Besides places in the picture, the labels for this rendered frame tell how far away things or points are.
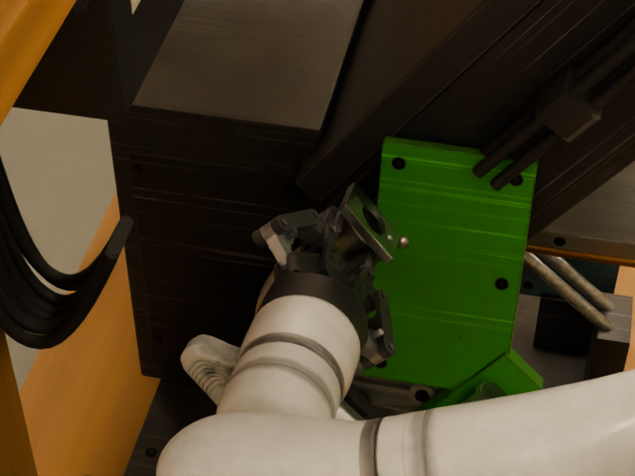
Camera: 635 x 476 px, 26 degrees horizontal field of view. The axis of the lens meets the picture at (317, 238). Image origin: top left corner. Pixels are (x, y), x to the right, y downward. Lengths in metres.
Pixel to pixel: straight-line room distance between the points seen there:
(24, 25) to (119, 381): 0.73
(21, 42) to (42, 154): 2.35
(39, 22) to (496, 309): 0.49
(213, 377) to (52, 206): 2.01
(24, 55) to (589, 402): 0.33
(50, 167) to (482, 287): 2.03
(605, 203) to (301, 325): 0.42
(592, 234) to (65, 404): 0.54
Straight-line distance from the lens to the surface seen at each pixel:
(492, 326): 1.08
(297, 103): 1.11
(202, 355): 0.91
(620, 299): 1.30
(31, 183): 2.97
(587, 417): 0.72
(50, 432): 1.35
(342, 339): 0.87
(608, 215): 1.19
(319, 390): 0.83
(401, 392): 1.14
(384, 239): 1.02
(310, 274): 0.91
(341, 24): 1.20
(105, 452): 1.33
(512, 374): 1.10
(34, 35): 0.71
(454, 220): 1.04
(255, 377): 0.82
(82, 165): 3.00
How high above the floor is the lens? 1.92
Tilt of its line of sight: 44 degrees down
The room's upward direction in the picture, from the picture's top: straight up
